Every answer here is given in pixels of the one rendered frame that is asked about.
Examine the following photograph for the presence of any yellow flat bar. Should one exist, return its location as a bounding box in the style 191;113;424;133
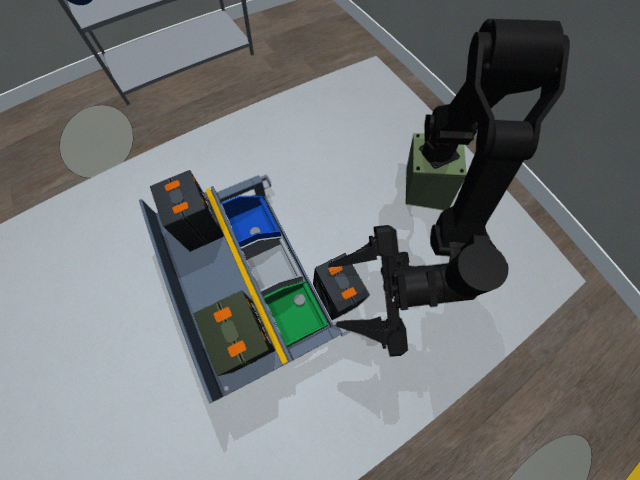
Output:
205;188;288;364

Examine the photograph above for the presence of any dark green case with orange latches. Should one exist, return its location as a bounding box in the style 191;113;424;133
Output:
193;291;275;376

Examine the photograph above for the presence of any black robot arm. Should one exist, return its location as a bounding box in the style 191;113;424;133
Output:
419;19;570;303

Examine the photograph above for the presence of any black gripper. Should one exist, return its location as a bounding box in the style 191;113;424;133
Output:
329;225;444;357

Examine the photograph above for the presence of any green open bin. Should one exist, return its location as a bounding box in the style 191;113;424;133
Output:
264;281;329;347

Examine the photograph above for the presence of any grey bin rack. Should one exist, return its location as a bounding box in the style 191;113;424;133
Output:
139;174;351;403

